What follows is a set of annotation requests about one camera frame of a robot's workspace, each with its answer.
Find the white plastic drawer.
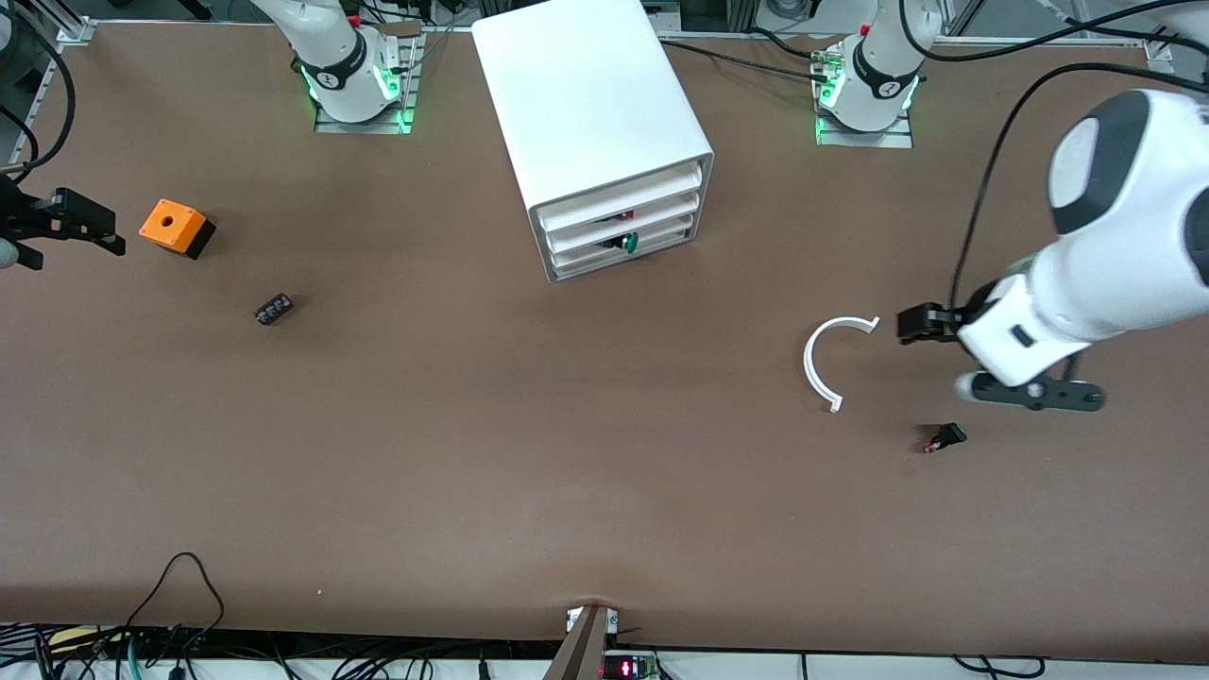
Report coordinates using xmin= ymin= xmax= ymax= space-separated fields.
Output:
xmin=542 ymin=192 xmax=703 ymax=258
xmin=547 ymin=213 xmax=701 ymax=282
xmin=536 ymin=170 xmax=705 ymax=237

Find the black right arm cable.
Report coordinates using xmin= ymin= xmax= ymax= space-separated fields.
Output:
xmin=0 ymin=0 xmax=77 ymax=180

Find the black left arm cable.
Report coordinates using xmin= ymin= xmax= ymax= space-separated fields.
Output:
xmin=897 ymin=0 xmax=1209 ymax=313

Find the aluminium table frame rail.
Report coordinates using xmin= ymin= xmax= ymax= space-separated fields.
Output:
xmin=1141 ymin=0 xmax=1209 ymax=62
xmin=0 ymin=19 xmax=97 ymax=195

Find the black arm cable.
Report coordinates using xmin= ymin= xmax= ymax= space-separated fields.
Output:
xmin=897 ymin=0 xmax=1209 ymax=313
xmin=0 ymin=0 xmax=77 ymax=180

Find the white curved plastic arc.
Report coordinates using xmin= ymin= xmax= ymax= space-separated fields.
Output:
xmin=803 ymin=316 xmax=881 ymax=414

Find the white drawer cabinet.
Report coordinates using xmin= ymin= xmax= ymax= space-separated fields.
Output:
xmin=471 ymin=0 xmax=715 ymax=284

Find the black looped cable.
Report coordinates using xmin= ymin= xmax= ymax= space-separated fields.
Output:
xmin=126 ymin=552 xmax=226 ymax=653

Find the orange button enclosure box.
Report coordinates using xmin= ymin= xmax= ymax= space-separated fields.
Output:
xmin=139 ymin=198 xmax=217 ymax=261

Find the device with red display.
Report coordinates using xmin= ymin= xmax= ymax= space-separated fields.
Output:
xmin=602 ymin=652 xmax=662 ymax=680

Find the black cable behind cabinet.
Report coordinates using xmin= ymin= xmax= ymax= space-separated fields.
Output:
xmin=658 ymin=36 xmax=832 ymax=86

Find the brown camera support post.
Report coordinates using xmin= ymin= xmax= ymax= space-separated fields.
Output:
xmin=541 ymin=604 xmax=613 ymax=680

